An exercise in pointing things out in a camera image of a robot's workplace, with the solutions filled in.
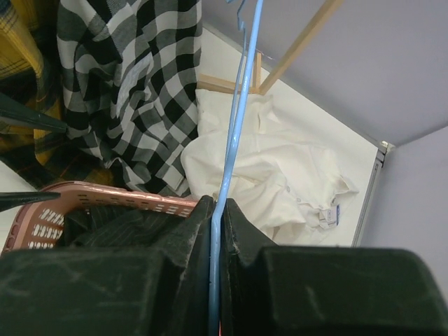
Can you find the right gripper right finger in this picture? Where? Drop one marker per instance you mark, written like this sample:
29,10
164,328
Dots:
268,289

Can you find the blue hanger of white shirt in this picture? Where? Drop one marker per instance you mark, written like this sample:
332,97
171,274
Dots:
237,113

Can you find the dark pinstriped shirt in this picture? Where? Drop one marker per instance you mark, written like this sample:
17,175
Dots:
115,226

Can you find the wooden clothes rack frame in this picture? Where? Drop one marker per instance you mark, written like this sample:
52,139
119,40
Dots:
304,38

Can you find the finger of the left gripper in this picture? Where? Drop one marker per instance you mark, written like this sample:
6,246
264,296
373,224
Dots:
9,200
16,114

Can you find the black white checked shirt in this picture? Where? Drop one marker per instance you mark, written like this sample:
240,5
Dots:
129,76

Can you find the yellow plaid shirt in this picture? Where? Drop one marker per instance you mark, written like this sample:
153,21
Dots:
30,75

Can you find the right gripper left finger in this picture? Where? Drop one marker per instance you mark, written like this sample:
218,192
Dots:
162,289

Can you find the pink plastic laundry basket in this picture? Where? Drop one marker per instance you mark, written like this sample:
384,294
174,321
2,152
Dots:
39,225

